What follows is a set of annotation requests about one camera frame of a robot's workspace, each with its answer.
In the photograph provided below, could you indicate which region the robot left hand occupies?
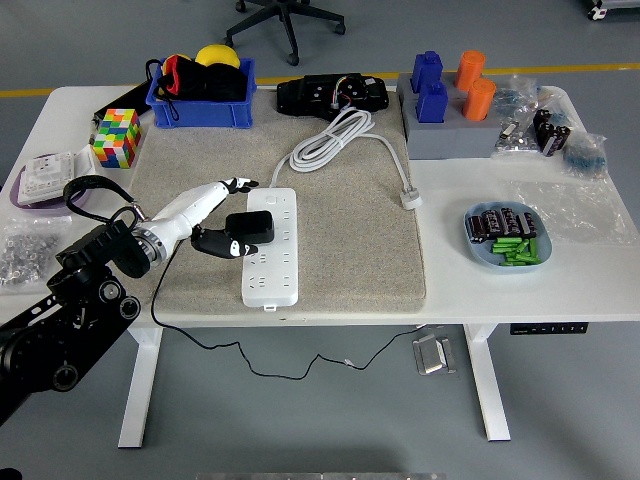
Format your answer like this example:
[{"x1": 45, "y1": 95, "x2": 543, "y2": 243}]
[{"x1": 148, "y1": 176, "x2": 261, "y2": 261}]

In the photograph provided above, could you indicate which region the black power adapter plug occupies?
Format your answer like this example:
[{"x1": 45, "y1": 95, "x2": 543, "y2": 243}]
[{"x1": 224, "y1": 210, "x2": 276, "y2": 244}]

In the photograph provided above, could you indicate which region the thin black adapter cord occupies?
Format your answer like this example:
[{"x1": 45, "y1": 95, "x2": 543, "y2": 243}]
[{"x1": 149, "y1": 243, "x2": 424, "y2": 381}]

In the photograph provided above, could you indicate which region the white power strip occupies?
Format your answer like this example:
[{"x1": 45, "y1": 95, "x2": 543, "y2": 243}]
[{"x1": 241, "y1": 187, "x2": 300, "y2": 312}]

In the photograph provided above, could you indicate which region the white three-pin plug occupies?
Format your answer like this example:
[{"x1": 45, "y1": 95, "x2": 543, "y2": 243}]
[{"x1": 399, "y1": 185, "x2": 425, "y2": 211}]

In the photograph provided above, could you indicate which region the blue plastic bin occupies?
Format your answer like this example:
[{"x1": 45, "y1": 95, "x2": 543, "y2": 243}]
[{"x1": 145, "y1": 57, "x2": 258, "y2": 130}]

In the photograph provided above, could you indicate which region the colourful puzzle cube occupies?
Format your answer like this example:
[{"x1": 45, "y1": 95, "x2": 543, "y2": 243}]
[{"x1": 92, "y1": 107, "x2": 142, "y2": 170}]

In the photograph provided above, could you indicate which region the long black box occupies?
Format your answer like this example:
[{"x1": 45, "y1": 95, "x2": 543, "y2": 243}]
[{"x1": 89, "y1": 82, "x2": 154, "y2": 146}]

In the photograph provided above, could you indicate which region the black and red pouch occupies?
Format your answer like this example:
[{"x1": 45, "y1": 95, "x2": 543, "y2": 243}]
[{"x1": 145, "y1": 53, "x2": 249, "y2": 121}]

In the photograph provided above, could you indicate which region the large white socket panel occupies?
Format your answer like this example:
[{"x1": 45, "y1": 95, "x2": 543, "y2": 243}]
[{"x1": 18, "y1": 152, "x2": 76, "y2": 205}]

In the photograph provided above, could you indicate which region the purple tray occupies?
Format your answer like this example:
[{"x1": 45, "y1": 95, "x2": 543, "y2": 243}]
[{"x1": 9, "y1": 164, "x2": 94, "y2": 217}]

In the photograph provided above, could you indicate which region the yellow ball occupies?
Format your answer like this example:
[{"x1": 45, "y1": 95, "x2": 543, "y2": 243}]
[{"x1": 194, "y1": 43, "x2": 240, "y2": 69}]

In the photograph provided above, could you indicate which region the clear bag of screws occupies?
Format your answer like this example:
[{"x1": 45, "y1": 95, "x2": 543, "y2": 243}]
[{"x1": 0, "y1": 215, "x2": 74, "y2": 296}]

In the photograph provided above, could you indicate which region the grey-brown mat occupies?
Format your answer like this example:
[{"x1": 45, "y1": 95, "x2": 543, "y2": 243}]
[{"x1": 124, "y1": 92, "x2": 429, "y2": 317}]

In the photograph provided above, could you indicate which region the black electronic module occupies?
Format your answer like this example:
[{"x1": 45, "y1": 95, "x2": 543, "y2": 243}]
[{"x1": 276, "y1": 72, "x2": 390, "y2": 121}]

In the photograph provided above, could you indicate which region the white table leg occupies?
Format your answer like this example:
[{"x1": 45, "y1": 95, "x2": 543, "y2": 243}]
[
  {"x1": 462, "y1": 323, "x2": 512, "y2": 444},
  {"x1": 117, "y1": 327, "x2": 164, "y2": 449}
]

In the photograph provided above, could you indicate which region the black office chair base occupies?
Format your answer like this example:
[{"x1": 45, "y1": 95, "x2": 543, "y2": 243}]
[{"x1": 224, "y1": 0, "x2": 347, "y2": 67}]

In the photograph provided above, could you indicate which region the blue square bottle block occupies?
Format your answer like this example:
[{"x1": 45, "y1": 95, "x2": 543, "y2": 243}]
[
  {"x1": 410, "y1": 50, "x2": 444, "y2": 95},
  {"x1": 416, "y1": 80, "x2": 449, "y2": 124}
]

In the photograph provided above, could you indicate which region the grey block holder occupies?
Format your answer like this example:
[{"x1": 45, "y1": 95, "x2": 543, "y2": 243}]
[{"x1": 397, "y1": 72, "x2": 504, "y2": 161}]

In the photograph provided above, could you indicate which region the metal floor socket box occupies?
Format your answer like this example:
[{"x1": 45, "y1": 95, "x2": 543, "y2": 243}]
[{"x1": 411, "y1": 333, "x2": 459, "y2": 376}]

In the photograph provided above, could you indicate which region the light blue tray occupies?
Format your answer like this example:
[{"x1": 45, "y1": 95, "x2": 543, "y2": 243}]
[{"x1": 463, "y1": 200, "x2": 553, "y2": 275}]

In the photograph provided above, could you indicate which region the orange cylinder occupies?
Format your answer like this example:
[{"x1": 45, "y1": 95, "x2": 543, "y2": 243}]
[
  {"x1": 462, "y1": 77, "x2": 498, "y2": 122},
  {"x1": 454, "y1": 50, "x2": 487, "y2": 91}
]

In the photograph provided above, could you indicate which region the bag of metal parts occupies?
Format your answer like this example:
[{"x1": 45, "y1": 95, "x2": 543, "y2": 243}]
[{"x1": 492, "y1": 117, "x2": 544, "y2": 161}]

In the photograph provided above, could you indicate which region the bag of blue parts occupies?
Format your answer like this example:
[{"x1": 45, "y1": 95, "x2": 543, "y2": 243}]
[
  {"x1": 494, "y1": 74, "x2": 544, "y2": 121},
  {"x1": 562, "y1": 132, "x2": 609, "y2": 181}
]

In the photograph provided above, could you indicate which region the bundle of black capacitors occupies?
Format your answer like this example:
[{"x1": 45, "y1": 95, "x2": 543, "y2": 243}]
[{"x1": 532, "y1": 108, "x2": 572, "y2": 159}]

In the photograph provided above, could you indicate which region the black table control panel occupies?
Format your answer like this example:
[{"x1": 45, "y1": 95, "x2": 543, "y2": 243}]
[{"x1": 509, "y1": 323, "x2": 590, "y2": 336}]

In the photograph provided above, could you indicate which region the empty clear plastic bag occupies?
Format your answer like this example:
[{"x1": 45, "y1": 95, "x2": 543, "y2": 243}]
[{"x1": 509, "y1": 177, "x2": 634, "y2": 246}]

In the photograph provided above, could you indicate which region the white power strip cable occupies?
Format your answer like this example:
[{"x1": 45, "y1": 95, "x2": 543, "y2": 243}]
[{"x1": 271, "y1": 108, "x2": 414, "y2": 194}]

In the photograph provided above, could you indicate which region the white wheeled frame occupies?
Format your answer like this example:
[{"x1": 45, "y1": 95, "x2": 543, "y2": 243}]
[{"x1": 582, "y1": 0, "x2": 640, "y2": 21}]

